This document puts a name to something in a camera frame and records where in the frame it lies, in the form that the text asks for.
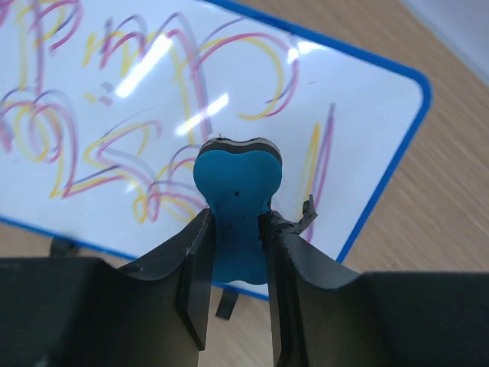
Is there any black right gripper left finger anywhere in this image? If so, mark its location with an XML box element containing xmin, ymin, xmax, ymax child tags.
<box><xmin>1</xmin><ymin>209</ymin><xmax>214</xmax><ymax>366</ymax></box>

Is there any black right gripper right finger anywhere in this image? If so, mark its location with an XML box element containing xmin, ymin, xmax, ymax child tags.
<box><xmin>258</xmin><ymin>200</ymin><xmax>488</xmax><ymax>366</ymax></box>

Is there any blue whiteboard eraser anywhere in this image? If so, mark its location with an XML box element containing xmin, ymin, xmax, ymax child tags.
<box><xmin>193</xmin><ymin>138</ymin><xmax>283</xmax><ymax>285</ymax></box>

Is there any blue framed whiteboard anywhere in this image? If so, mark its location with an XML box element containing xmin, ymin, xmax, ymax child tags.
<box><xmin>0</xmin><ymin>0</ymin><xmax>434</xmax><ymax>300</ymax></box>

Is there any black stand foot clip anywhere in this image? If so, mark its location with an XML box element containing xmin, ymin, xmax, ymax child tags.
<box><xmin>49</xmin><ymin>236</ymin><xmax>79</xmax><ymax>258</ymax></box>
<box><xmin>215</xmin><ymin>288</ymin><xmax>238</xmax><ymax>320</ymax></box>

